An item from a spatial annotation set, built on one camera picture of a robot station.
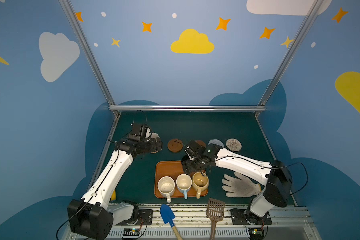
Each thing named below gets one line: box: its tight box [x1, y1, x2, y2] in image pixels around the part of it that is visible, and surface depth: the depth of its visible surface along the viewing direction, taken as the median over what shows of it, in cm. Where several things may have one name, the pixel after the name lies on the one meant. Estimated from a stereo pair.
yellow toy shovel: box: [110, 189, 117, 202], surface depth 81 cm
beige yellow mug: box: [192, 171, 209, 199], surface depth 79 cm
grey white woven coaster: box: [208, 139, 224, 148], surface depth 106 cm
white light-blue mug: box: [176, 173, 193, 200], surface depth 80 cm
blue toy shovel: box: [160, 204, 183, 240], surface depth 77 cm
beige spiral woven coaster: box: [225, 138, 242, 152], surface depth 106 cm
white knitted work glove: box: [222, 171, 262, 198], surface depth 86 cm
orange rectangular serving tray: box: [154, 160, 209, 199], surface depth 90 cm
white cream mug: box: [157, 176, 176, 203], surface depth 80 cm
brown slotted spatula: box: [206, 197, 225, 240], surface depth 76 cm
